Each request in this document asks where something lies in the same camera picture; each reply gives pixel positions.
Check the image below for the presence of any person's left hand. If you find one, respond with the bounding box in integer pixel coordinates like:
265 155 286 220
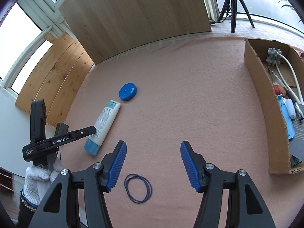
24 155 63 207

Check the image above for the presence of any person's left forearm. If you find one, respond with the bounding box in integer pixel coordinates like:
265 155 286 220
18 190 38 228

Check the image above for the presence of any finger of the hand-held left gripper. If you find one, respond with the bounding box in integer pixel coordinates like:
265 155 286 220
68 126 97 140
55 123 69 138

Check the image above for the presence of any green spider plant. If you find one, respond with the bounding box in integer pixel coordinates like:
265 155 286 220
277 0 304 24

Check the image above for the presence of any black tripod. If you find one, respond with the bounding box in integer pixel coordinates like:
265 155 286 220
218 0 256 33

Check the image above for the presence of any black power cable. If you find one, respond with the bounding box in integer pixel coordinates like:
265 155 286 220
210 0 232 25

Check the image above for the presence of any white window frame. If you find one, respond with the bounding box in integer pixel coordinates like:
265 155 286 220
0 0 304 95

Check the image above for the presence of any grey ball massager white handle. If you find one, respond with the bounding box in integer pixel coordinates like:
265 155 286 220
266 48 304 105

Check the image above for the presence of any pink pot saucer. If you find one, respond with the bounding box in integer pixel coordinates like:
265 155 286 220
293 45 304 63

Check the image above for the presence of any pine wood panel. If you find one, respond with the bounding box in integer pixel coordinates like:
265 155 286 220
15 33 95 127

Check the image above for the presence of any large wooden board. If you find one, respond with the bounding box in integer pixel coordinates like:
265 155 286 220
58 0 212 64

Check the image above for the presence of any cardboard box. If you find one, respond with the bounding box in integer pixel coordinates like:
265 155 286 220
244 38 304 175

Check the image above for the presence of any white lotion tube blue cap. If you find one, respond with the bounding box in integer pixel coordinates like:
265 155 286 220
84 100 121 156

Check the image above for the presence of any blue round case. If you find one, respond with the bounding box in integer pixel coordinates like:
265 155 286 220
118 82 138 101

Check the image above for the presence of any dark grey card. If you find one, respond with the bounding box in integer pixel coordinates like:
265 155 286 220
290 117 304 162

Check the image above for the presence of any thin dark hair tie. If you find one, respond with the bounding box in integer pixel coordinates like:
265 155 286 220
124 173 152 204

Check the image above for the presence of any clear black pen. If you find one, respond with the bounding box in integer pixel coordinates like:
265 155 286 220
268 68 288 88

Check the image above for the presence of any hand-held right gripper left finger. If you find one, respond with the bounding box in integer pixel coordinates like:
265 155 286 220
28 140 127 228

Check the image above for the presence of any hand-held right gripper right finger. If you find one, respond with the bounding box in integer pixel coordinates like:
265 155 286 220
180 141 277 228

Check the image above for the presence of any small white capsule case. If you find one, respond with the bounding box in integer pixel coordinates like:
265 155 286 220
286 99 297 120

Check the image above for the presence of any blue phone stand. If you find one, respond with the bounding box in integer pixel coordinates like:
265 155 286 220
278 95 295 140

